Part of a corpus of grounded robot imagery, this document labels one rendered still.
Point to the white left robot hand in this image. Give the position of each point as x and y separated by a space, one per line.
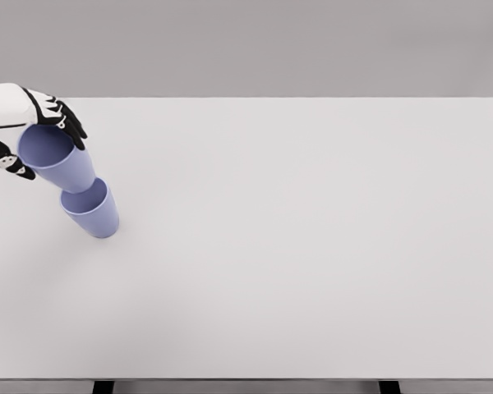
9 107

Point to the lavender blue plastic cup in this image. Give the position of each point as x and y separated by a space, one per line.
61 164
96 211

